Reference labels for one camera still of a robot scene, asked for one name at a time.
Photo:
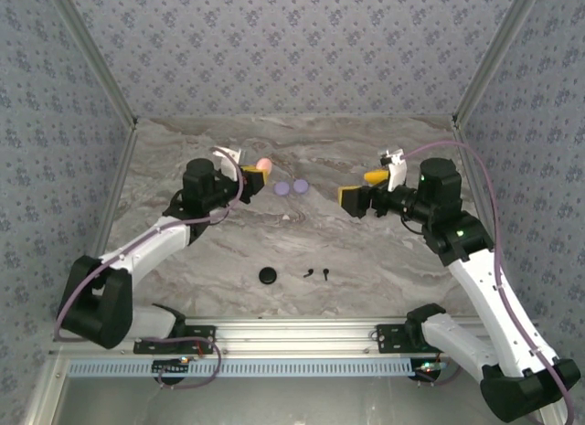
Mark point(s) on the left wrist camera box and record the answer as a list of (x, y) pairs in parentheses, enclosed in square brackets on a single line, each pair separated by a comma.
[(227, 162)]

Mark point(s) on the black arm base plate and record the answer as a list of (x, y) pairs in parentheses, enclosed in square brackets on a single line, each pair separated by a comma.
[(388, 347), (144, 348)]

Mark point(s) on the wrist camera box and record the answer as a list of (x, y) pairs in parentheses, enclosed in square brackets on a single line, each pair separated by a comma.
[(395, 171), (227, 162)]

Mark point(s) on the purple earbud charging case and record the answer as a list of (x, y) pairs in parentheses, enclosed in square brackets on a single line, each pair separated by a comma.
[(282, 188), (300, 186)]

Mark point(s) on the pink earbud charging case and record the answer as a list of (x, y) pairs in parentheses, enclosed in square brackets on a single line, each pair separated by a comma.
[(264, 163)]

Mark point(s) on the grey metal panel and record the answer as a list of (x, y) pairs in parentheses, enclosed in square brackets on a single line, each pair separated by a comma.
[(292, 402)]

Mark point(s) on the black earbud charging case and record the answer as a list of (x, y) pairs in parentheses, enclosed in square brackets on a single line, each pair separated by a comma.
[(268, 275)]

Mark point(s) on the black controller board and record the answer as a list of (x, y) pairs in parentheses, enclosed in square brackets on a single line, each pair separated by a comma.
[(166, 366), (429, 368)]

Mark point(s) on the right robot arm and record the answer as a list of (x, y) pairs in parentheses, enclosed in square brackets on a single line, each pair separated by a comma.
[(484, 288)]

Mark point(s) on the aluminium table side rail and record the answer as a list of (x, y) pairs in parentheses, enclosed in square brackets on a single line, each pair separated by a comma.
[(118, 180), (474, 180)]

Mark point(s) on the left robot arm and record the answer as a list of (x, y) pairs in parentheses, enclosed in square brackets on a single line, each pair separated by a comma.
[(146, 247)]

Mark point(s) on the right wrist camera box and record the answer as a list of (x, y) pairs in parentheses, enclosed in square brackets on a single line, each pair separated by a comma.
[(395, 171)]

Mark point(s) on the aluminium frame post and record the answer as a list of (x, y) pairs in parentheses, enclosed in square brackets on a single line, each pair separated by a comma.
[(98, 55), (496, 55)]

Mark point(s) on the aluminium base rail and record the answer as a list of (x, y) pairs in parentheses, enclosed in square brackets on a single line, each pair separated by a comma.
[(292, 338)]

